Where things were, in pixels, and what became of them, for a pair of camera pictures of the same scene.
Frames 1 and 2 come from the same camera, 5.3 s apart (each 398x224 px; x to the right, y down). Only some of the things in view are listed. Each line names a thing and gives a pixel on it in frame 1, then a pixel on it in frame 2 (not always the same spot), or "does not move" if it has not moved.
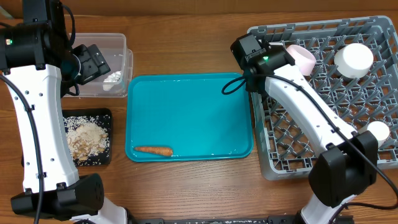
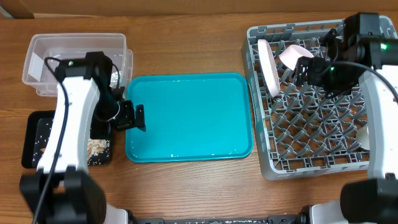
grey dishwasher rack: (356, 73) does not move
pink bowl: (305, 60) does not move
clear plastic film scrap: (111, 80) does not move
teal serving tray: (189, 114) does not move
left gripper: (95, 63) to (128, 120)
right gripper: (250, 91) to (313, 70)
